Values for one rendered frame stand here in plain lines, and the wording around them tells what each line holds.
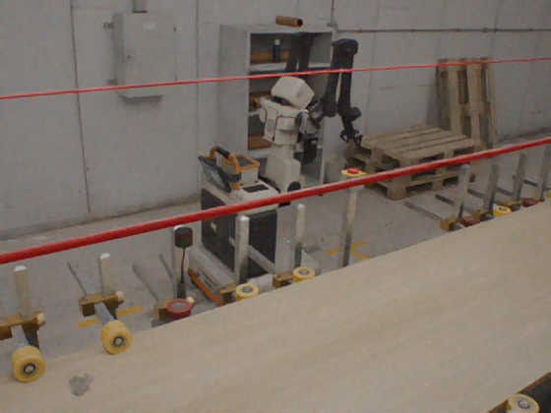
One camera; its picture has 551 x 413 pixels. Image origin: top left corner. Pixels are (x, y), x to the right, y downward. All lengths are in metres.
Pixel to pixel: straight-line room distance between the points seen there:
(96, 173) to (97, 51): 0.96
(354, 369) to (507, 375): 0.45
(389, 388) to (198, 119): 3.54
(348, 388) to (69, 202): 3.38
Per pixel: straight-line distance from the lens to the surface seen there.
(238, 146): 4.56
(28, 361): 1.60
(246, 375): 1.57
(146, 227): 0.42
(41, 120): 4.31
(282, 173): 3.24
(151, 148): 4.62
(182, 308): 1.83
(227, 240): 3.18
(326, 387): 1.55
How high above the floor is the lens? 1.93
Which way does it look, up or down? 23 degrees down
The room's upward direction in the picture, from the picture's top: 3 degrees clockwise
